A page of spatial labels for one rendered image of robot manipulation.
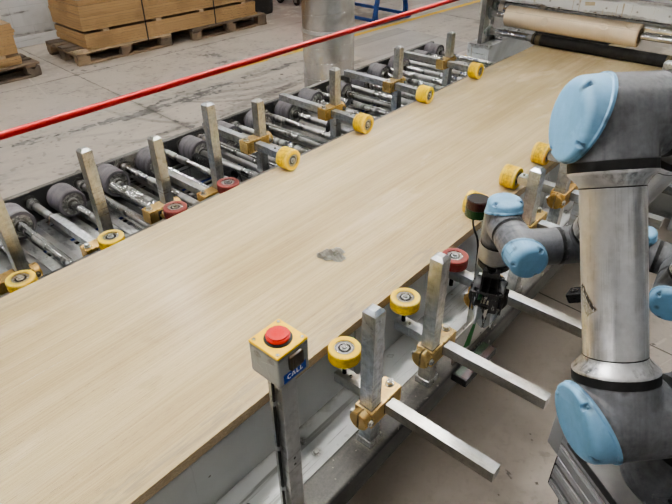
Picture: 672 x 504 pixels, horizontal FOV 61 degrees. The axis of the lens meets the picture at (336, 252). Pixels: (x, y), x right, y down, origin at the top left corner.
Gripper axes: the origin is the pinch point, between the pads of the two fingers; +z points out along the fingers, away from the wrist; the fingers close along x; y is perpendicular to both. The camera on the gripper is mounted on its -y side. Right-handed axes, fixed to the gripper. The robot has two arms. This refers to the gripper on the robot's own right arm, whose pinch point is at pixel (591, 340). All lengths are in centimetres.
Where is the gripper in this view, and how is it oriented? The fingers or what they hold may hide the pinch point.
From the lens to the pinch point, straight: 163.4
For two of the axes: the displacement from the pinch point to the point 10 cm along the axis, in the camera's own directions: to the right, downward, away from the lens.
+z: 0.1, 8.2, 5.7
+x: 6.6, -4.3, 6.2
